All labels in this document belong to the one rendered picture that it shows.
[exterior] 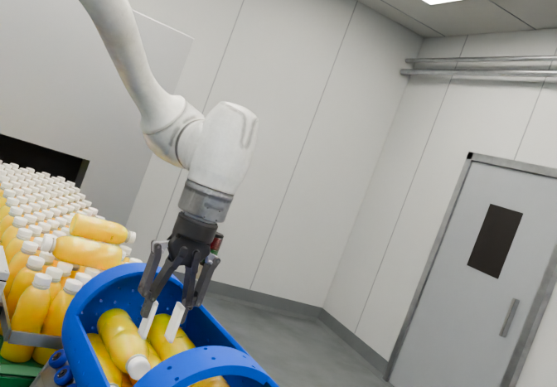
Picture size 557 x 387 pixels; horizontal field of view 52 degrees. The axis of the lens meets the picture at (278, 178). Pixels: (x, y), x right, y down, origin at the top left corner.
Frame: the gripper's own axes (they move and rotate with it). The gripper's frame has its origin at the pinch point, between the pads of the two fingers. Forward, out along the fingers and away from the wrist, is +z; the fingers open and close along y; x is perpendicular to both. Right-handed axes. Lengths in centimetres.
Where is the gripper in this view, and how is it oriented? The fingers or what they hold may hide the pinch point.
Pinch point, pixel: (161, 321)
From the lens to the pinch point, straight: 108.5
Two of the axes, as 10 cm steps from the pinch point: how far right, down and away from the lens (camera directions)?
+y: 8.0, 2.8, 5.3
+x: -4.9, -2.1, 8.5
